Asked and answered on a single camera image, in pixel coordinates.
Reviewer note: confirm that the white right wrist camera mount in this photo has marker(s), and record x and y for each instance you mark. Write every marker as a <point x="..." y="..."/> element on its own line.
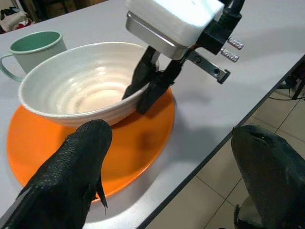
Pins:
<point x="171" y="19"/>

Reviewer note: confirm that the orange plate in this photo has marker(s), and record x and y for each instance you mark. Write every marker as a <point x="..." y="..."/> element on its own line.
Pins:
<point x="133" y="148"/>

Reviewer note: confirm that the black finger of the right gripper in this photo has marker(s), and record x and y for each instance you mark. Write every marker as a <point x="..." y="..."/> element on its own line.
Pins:
<point x="157" y="90"/>
<point x="143" y="74"/>

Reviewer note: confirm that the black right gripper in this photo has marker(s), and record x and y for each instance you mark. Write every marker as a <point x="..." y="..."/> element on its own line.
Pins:
<point x="216" y="35"/>

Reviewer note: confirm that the white ceramic bowl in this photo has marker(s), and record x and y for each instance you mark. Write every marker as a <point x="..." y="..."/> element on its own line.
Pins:
<point x="78" y="83"/>

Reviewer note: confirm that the pale green mug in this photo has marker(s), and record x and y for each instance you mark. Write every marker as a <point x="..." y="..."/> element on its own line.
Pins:
<point x="35" y="55"/>

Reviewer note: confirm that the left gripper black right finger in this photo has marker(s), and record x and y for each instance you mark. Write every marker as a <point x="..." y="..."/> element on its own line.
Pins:
<point x="274" y="179"/>

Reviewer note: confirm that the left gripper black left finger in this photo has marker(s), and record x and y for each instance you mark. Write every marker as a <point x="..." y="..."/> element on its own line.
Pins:
<point x="66" y="171"/>

